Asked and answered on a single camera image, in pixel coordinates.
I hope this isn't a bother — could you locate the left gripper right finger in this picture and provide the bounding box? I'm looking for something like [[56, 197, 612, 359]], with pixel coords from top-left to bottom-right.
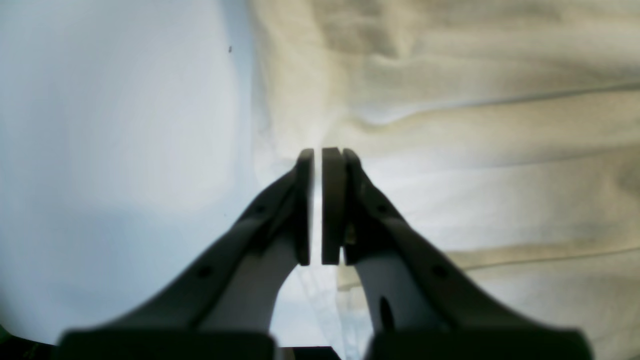
[[322, 148, 594, 360]]

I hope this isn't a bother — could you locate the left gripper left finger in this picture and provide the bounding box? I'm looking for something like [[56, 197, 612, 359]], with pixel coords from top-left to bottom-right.
[[54, 149, 314, 360]]

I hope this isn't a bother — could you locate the white printed T-shirt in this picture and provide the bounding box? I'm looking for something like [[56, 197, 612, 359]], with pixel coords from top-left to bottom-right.
[[247, 0, 639, 360]]

